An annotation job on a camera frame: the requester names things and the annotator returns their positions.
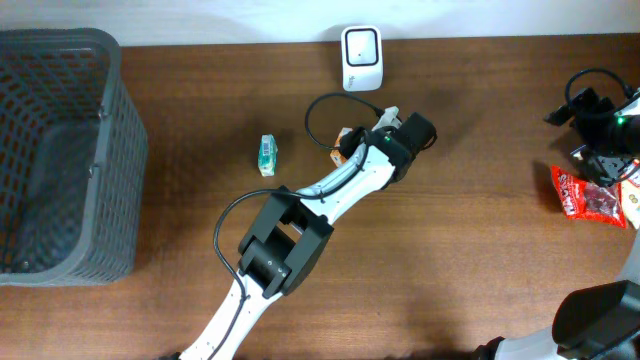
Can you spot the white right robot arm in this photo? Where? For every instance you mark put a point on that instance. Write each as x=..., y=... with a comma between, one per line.
x=600, y=322

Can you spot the grey plastic mesh basket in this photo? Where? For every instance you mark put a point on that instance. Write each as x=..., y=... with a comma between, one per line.
x=73, y=157

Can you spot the white barcode scanner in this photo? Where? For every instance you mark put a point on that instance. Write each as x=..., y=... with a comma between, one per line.
x=362, y=58

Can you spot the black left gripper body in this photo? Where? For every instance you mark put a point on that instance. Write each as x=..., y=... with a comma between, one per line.
x=353, y=141

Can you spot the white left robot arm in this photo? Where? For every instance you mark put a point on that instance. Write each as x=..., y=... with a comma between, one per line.
x=289, y=234

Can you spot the teal tissue pack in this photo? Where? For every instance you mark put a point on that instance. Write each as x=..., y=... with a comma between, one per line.
x=267, y=158

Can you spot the yellow snack bag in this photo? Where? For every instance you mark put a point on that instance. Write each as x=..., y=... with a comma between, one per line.
x=630, y=200

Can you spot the red snack bag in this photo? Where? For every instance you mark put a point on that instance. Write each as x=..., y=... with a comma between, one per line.
x=583, y=200

